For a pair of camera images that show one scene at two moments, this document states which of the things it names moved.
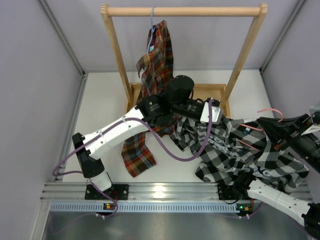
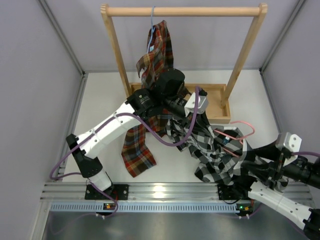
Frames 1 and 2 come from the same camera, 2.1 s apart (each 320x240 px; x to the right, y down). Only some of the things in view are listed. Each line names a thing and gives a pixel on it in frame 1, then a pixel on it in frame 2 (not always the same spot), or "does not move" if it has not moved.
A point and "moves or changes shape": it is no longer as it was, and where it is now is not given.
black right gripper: (275, 131) to (271, 152)
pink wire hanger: (260, 129) to (235, 155)
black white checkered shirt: (237, 151) moves or changes shape
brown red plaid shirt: (156, 70) does not move
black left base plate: (116, 192) does not move
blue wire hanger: (152, 30) does not move
